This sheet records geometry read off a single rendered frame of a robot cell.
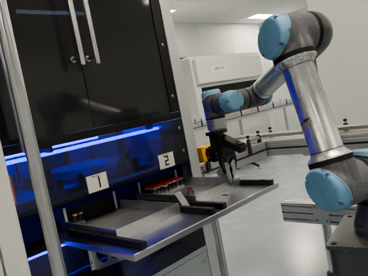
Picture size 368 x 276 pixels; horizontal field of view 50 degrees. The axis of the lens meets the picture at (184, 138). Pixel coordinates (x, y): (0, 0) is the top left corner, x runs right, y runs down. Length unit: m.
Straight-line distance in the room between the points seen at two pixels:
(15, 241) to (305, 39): 0.82
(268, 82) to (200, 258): 0.85
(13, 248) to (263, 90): 0.97
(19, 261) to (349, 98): 2.39
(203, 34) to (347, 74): 6.59
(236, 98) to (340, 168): 0.49
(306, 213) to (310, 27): 1.50
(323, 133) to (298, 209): 1.42
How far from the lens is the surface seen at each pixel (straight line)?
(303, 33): 1.11
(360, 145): 2.16
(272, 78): 1.37
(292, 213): 2.48
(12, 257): 0.75
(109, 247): 1.18
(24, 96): 0.76
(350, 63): 2.79
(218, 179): 1.66
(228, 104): 1.38
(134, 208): 1.54
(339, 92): 2.83
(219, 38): 9.55
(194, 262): 1.81
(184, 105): 1.76
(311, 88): 1.08
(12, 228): 0.74
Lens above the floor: 1.23
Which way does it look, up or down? 5 degrees down
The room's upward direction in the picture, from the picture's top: 11 degrees counter-clockwise
